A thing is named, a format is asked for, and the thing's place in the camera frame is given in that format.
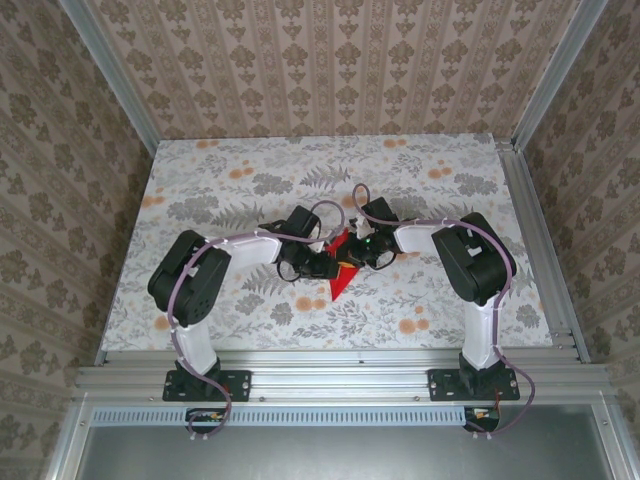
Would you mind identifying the grey metal sheet panel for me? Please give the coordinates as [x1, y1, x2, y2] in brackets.
[74, 424, 619, 480]

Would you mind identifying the aluminium frame side bar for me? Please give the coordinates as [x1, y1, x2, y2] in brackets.
[43, 399, 96, 480]
[592, 402, 632, 480]

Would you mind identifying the aluminium side rail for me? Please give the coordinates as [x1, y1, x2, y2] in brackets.
[493, 139, 592, 365]

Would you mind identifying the aluminium frame post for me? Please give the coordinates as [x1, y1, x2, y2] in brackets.
[510, 0, 610, 151]
[58, 0, 164, 156]

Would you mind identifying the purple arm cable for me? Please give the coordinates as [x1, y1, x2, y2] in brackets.
[352, 183, 537, 442]
[167, 199, 346, 444]

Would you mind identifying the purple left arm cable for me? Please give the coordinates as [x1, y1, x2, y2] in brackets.
[167, 199, 346, 444]

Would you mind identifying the red square paper sheet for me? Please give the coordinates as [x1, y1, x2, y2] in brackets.
[325, 228, 365, 303]

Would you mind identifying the floral patterned table mat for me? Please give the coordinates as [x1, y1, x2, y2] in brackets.
[101, 133, 556, 351]

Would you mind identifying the black connector board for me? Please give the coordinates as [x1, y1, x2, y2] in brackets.
[184, 407, 227, 435]
[462, 405, 502, 434]

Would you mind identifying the grey slotted cable duct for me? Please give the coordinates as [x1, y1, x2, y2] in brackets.
[92, 405, 501, 427]

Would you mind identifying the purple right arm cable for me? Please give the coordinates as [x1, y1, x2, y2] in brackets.
[352, 183, 537, 442]

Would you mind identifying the aluminium mounting rail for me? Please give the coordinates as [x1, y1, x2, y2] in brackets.
[69, 349, 614, 404]

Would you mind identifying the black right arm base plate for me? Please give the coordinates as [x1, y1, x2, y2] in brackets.
[428, 367, 521, 402]

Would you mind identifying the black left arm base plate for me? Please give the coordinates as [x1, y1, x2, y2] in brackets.
[162, 368, 252, 403]

